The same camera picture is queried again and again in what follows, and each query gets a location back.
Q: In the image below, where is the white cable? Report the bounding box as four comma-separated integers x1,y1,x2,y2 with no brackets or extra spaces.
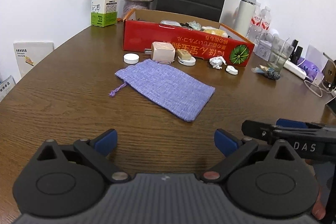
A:
304,78,336,97

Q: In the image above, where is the white thermos bottle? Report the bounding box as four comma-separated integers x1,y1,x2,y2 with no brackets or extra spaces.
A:
234,0,256,36

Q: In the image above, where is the purple tissue package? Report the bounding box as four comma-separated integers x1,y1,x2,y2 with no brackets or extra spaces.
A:
297,57,324,82

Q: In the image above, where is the white round lamp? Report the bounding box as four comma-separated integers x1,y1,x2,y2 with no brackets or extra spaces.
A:
269,28,279,38

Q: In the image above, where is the left water bottle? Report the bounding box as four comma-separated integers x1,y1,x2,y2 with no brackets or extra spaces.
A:
247,2,261,42

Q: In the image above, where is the purple knitted pouch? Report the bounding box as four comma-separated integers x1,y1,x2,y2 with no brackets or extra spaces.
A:
109,59,215,122

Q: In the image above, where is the water bottle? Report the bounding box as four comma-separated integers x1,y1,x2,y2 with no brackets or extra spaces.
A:
247,2,261,42
260,6,272,31

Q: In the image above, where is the blue wrapper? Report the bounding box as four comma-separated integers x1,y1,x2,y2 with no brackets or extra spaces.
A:
251,65,281,81

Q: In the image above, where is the right hand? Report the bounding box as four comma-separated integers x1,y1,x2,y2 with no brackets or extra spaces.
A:
311,193,326,220

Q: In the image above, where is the beige charger plug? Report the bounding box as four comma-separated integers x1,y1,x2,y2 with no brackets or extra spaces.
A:
144,42,175,64

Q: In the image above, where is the white round cap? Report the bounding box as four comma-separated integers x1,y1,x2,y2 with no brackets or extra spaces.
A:
123,53,139,65

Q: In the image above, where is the right water bottle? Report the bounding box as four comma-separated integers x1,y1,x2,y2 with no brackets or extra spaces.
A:
260,6,272,31

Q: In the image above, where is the clear glass cup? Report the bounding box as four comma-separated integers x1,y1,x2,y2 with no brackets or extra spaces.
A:
267,37,294,72

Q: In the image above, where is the white oval case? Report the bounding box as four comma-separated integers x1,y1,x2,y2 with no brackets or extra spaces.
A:
226,65,238,75

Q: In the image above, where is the red cardboard box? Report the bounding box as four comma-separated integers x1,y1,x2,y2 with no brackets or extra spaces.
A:
123,9,255,67

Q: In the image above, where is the white power strip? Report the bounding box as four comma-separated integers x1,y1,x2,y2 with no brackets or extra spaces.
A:
284,60,306,80

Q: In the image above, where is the white paper box on floor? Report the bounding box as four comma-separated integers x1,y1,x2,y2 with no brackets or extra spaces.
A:
13,42,54,77

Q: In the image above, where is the lavender small box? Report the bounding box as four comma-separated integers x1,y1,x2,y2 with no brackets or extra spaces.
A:
253,40,272,61

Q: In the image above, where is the white round tin with soap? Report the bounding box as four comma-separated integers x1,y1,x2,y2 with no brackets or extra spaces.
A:
177,49,196,67

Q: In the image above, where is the white tissue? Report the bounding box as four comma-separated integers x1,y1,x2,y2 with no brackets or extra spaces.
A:
209,56,227,70

